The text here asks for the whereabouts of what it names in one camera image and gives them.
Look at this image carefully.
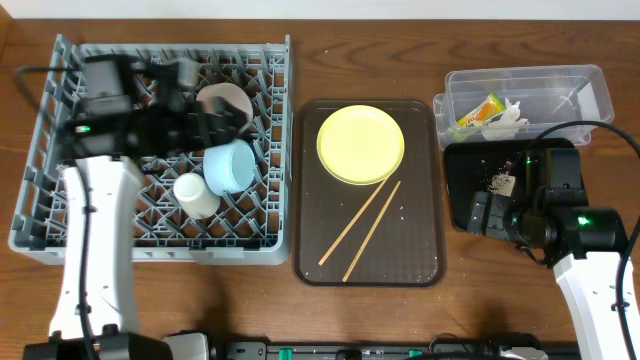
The white pink-rimmed bowl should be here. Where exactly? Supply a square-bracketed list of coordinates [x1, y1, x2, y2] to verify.
[196, 83, 253, 134]

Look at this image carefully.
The light blue cup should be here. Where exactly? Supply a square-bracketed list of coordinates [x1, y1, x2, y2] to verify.
[203, 139, 256, 196]

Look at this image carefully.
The white cup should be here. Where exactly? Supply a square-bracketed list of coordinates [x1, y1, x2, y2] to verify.
[173, 173, 220, 219]

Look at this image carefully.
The wooden chopstick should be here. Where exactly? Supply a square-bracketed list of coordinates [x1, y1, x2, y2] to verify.
[318, 177, 388, 266]
[342, 180, 402, 283]

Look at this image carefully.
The yellow plate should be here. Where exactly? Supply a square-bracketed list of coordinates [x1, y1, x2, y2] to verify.
[316, 105, 405, 186]

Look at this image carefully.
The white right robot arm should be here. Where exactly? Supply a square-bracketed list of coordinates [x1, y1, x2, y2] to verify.
[466, 188, 639, 359]

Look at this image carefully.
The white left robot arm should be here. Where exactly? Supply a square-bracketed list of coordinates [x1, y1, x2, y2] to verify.
[23, 55, 246, 359]

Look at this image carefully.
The pile of rice waste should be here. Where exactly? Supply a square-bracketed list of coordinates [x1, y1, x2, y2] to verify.
[483, 160, 516, 197]

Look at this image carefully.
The black waste tray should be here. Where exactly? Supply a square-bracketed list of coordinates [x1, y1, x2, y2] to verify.
[444, 138, 576, 240]

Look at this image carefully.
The clear plastic waste bin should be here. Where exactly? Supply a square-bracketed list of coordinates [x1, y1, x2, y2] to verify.
[433, 65, 614, 148]

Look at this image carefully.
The grey plastic dishwasher rack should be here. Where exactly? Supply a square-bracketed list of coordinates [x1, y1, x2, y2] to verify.
[8, 37, 294, 265]

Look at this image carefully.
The dark brown serving tray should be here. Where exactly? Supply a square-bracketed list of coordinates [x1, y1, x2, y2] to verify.
[293, 100, 446, 287]

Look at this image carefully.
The crumpled white tissue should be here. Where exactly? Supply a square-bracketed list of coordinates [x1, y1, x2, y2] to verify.
[481, 98, 529, 141]

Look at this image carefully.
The yellow orange snack wrapper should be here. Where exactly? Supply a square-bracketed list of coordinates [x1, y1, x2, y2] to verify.
[457, 93, 506, 127]

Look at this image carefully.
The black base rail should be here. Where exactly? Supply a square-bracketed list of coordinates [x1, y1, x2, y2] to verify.
[210, 332, 581, 360]

